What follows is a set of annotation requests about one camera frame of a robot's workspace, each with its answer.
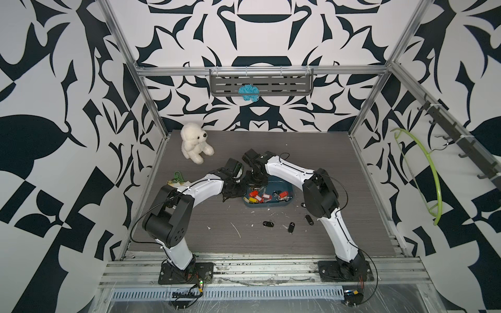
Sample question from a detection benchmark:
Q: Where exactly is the yellow sponge packet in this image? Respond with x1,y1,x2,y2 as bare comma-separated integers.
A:
167,179,186,188

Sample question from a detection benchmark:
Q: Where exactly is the teal scrunchie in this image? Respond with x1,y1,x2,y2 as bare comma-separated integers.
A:
238,84,260,103

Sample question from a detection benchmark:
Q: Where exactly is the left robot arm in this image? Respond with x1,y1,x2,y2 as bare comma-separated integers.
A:
142,159,247,271

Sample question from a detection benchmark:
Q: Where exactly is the white teddy bear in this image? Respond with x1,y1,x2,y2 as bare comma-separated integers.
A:
180,123,215,164

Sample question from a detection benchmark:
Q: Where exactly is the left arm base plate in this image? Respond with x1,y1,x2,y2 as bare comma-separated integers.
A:
158,262,215,285

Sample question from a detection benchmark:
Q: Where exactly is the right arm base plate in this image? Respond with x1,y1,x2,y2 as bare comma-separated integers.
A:
317,260,374,282

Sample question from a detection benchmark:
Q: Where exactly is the white slotted cable duct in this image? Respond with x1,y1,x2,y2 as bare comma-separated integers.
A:
111,285,344,301

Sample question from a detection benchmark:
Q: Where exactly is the green hose loop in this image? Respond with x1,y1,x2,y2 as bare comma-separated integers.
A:
392,127,444,226

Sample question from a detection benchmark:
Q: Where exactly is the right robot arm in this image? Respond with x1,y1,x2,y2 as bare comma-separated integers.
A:
242,149,366,269

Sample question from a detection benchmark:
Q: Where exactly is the dark wall hook rail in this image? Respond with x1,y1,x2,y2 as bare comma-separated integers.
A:
420,94,500,189

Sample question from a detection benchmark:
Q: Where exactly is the black key fob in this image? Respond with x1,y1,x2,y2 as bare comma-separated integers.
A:
305,215,314,226
287,222,295,234
263,221,275,228

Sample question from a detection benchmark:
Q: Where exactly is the teal plastic storage box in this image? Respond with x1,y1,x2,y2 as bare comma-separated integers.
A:
241,176,294,208

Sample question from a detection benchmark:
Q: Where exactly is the grey slotted wall shelf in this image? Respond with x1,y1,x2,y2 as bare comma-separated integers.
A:
209,70,314,97

